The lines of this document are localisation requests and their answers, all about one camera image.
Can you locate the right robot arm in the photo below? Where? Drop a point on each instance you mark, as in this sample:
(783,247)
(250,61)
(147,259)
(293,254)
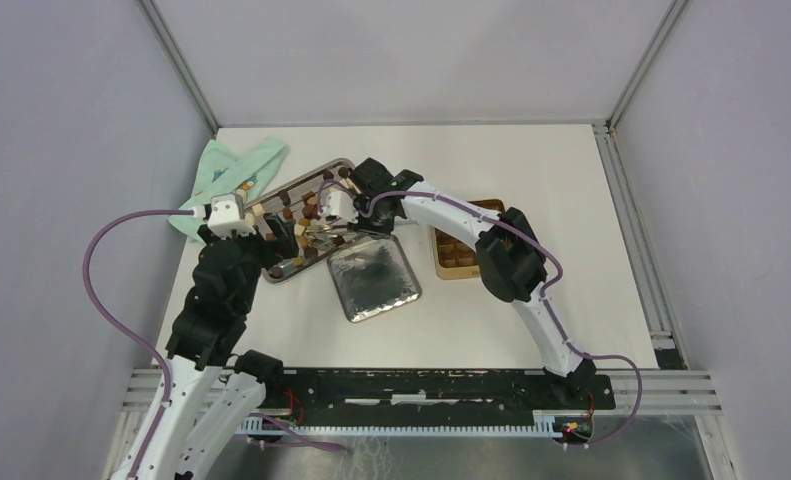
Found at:
(511,261)

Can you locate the green printed cloth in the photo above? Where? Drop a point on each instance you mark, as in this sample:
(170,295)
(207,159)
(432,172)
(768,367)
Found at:
(222,171)

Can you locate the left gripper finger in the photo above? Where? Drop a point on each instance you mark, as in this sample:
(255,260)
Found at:
(279,230)
(287,248)

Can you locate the metal serving tongs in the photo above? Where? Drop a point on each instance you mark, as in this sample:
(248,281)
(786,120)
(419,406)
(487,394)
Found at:
(325,237)

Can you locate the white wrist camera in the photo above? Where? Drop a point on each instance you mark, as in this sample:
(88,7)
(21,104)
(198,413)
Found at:
(337,203)
(228,218)

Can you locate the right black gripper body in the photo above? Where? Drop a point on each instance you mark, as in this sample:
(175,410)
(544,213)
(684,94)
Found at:
(375,223)

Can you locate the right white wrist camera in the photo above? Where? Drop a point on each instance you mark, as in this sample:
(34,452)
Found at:
(337,203)

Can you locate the gold chocolate box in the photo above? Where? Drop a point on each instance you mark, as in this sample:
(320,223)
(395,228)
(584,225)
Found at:
(454,260)

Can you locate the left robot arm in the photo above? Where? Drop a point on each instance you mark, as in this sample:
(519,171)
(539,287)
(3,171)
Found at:
(180,439)

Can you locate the steel tray with rack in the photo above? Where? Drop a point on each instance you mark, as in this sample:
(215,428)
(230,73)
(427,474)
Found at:
(296,203)

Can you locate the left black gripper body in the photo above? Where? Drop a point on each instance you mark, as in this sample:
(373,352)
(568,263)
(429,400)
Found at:
(265,252)

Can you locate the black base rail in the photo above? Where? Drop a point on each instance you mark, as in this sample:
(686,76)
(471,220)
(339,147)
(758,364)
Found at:
(425,398)

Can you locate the small square steel tray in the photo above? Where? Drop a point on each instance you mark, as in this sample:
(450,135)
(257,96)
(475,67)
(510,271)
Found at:
(372,276)

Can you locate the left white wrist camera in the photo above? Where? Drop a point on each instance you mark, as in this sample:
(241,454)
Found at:
(228,218)

